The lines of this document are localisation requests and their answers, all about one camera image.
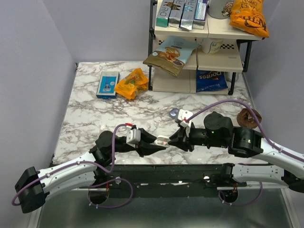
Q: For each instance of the purple earbud charging case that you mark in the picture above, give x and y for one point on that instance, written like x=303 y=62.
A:
x=173 y=112

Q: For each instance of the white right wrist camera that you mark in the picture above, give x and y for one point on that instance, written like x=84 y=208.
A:
x=184 y=118

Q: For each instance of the blue razor box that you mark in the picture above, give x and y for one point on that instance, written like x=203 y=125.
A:
x=107 y=83

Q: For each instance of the white earbud case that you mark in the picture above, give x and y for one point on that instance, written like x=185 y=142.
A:
x=162 y=140

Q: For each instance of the teal toothpaste box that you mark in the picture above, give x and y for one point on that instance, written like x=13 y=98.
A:
x=162 y=19

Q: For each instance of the orange snack bag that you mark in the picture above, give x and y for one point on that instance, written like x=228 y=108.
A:
x=132 y=85

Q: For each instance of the teal gold chip bag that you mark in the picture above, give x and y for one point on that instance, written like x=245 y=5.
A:
x=172 y=54

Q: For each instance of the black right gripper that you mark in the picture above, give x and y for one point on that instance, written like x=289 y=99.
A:
x=177 y=140

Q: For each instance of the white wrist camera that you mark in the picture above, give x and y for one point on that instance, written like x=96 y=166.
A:
x=133 y=136
x=184 y=118

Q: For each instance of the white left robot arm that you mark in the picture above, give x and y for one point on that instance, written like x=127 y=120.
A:
x=34 y=187

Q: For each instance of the orange honey dijon chip bag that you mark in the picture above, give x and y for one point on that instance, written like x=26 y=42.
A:
x=247 y=15

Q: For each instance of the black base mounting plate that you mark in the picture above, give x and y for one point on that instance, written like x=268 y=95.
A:
x=165 y=181

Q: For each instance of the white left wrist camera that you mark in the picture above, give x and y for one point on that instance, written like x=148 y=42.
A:
x=133 y=136

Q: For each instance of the blue Doritos bag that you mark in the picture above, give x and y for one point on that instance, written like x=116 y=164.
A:
x=207 y=81

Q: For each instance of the white printed cup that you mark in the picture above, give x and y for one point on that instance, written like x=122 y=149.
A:
x=220 y=9

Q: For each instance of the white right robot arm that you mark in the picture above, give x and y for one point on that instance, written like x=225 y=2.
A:
x=282 y=165

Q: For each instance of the white mug on shelf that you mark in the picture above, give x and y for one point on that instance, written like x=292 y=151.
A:
x=211 y=45

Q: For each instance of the black beige shelf rack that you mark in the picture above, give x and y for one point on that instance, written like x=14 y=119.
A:
x=233 y=55

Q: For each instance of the blue white box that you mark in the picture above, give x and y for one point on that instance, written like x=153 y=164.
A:
x=199 y=20

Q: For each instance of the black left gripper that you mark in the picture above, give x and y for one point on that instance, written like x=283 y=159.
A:
x=143 y=148

